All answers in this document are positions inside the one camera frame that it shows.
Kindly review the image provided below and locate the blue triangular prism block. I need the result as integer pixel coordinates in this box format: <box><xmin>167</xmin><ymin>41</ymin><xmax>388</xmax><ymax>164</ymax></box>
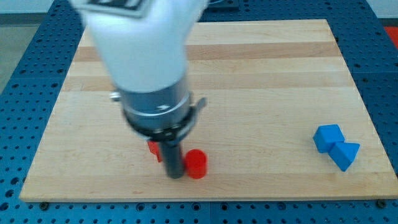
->
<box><xmin>328</xmin><ymin>142</ymin><xmax>360</xmax><ymax>172</ymax></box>

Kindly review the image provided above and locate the blue perforated metal table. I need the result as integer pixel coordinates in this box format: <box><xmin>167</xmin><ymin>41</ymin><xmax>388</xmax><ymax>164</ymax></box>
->
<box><xmin>1</xmin><ymin>0</ymin><xmax>397</xmax><ymax>223</ymax></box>

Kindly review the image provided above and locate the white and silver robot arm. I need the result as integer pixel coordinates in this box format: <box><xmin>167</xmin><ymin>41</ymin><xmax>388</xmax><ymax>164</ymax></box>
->
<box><xmin>72</xmin><ymin>0</ymin><xmax>209</xmax><ymax>179</ymax></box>

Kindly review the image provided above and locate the light wooden board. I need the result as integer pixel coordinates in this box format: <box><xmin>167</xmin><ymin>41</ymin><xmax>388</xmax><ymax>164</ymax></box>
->
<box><xmin>20</xmin><ymin>19</ymin><xmax>397</xmax><ymax>202</ymax></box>

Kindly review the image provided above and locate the red star block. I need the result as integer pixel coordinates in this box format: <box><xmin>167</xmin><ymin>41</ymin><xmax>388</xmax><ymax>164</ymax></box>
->
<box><xmin>147</xmin><ymin>141</ymin><xmax>162</xmax><ymax>162</ymax></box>

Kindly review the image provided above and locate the red cylinder block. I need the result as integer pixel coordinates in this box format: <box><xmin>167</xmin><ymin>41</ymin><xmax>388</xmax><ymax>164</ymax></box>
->
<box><xmin>185</xmin><ymin>149</ymin><xmax>208</xmax><ymax>179</ymax></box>

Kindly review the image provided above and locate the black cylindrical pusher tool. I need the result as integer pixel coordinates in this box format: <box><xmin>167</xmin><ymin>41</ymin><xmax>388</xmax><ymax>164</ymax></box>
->
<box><xmin>159</xmin><ymin>141</ymin><xmax>185</xmax><ymax>179</ymax></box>

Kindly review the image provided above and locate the blue cube block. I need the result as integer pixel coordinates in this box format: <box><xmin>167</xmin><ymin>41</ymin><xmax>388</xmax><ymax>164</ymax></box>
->
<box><xmin>313</xmin><ymin>124</ymin><xmax>345</xmax><ymax>153</ymax></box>

